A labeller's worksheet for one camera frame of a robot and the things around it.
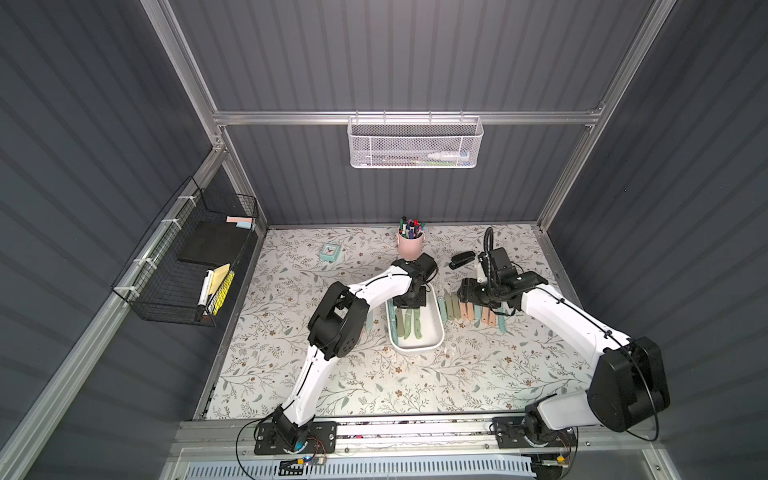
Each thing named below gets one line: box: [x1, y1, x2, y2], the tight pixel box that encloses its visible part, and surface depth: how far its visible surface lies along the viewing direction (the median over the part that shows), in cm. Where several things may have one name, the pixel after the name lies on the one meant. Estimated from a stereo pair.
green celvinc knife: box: [404, 308, 413, 340], surface depth 96 cm
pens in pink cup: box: [398, 215, 426, 239], surface depth 105 cm
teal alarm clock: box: [319, 243, 340, 262], surface depth 112 cm
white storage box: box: [386, 284, 445, 352], surface depth 93 cm
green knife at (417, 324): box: [414, 308, 422, 339], surface depth 95 cm
